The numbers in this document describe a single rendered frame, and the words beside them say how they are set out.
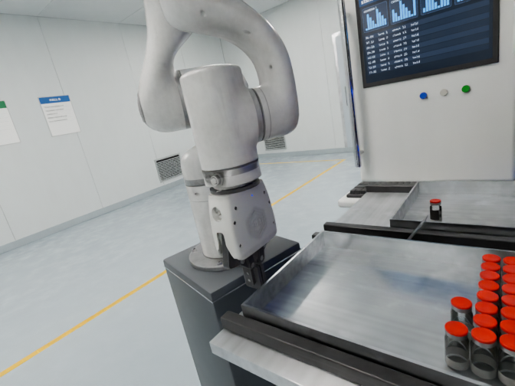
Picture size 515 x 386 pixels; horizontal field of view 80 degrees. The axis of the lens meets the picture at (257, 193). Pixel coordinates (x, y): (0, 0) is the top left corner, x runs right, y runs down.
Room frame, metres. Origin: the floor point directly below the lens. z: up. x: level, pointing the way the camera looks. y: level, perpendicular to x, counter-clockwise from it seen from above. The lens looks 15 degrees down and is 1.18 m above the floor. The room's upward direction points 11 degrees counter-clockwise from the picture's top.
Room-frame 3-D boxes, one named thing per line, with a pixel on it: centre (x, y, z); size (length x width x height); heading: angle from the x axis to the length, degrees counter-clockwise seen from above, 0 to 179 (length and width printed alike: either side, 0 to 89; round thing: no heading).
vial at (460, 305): (0.29, -0.20, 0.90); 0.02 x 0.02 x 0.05
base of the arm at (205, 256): (0.70, 0.10, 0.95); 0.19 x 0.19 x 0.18
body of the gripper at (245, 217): (0.45, 0.03, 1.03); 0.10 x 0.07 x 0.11; 139
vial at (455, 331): (0.26, -0.17, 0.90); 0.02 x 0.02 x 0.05
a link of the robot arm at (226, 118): (0.45, 0.03, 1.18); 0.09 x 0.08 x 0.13; 105
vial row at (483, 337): (0.30, -0.24, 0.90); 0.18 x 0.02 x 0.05; 139
